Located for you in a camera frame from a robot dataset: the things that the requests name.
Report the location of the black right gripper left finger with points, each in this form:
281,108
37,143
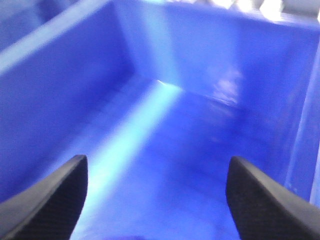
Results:
50,209

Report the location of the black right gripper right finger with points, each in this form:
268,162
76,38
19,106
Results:
262,209

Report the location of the large blue target crate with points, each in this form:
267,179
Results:
159,95

